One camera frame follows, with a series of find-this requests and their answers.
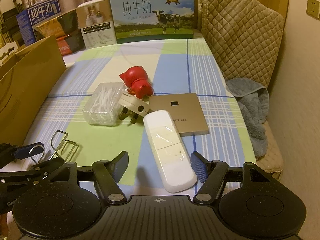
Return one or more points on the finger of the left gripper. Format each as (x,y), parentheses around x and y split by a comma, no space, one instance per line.
(42,169)
(28,151)

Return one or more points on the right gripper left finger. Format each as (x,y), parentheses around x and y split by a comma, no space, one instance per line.
(107,175)

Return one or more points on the gold TP-Link panel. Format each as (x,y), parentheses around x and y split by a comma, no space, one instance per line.
(185,110)

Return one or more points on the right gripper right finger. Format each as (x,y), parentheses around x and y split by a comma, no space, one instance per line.
(211,174)

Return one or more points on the quilted beige chair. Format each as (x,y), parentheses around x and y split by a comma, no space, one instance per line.
(244,37)

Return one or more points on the red lidded container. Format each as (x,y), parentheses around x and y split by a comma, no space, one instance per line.
(71,43)

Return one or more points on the red pig figurine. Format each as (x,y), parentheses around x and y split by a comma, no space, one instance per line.
(136,81)

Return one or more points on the white oblong device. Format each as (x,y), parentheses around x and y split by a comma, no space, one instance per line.
(171,157)

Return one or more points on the clear box of floss picks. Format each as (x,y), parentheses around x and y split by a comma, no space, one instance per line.
(103,106)

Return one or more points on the person's right hand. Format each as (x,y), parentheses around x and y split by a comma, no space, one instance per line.
(4,225)

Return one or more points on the light blue milk carton box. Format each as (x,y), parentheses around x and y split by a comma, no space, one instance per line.
(142,20)

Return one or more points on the open cardboard box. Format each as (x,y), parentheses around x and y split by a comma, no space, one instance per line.
(27,77)

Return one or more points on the wall socket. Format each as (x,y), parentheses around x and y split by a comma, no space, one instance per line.
(313,9)

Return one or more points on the grey towel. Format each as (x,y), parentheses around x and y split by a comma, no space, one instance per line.
(253,100)

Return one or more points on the white product box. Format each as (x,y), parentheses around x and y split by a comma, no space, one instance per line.
(96,23)

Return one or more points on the instant noodle bowl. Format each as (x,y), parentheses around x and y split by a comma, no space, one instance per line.
(59,26)

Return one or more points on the white power plug adapter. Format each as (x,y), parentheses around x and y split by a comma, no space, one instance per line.
(133,105)

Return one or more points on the metal wire clip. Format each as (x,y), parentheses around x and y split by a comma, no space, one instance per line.
(60,146)

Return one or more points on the dark blue milk box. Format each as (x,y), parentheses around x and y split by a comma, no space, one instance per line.
(35,15)

